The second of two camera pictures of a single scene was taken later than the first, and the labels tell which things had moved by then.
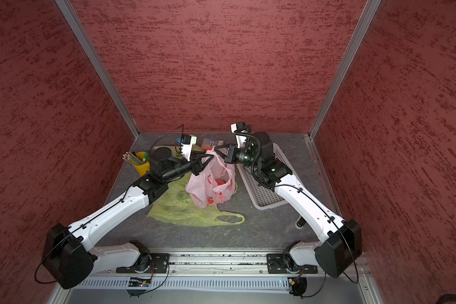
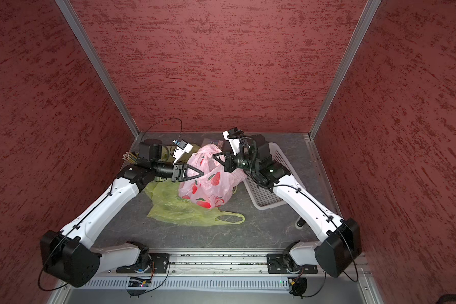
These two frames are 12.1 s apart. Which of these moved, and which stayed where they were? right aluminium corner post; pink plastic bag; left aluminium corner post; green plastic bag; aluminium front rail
Moved: pink plastic bag
Stayed: green plastic bag; right aluminium corner post; aluminium front rail; left aluminium corner post
